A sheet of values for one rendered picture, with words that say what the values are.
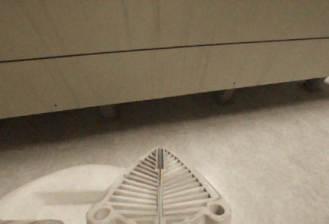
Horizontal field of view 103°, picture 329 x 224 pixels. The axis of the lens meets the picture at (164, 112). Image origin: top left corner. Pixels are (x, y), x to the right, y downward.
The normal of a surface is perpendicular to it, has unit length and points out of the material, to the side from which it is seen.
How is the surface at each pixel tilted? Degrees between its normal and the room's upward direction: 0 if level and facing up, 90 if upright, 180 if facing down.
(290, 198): 0
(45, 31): 90
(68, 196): 70
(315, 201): 0
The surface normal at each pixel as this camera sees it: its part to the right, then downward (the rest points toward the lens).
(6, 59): 0.20, 0.70
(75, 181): 0.00, -0.71
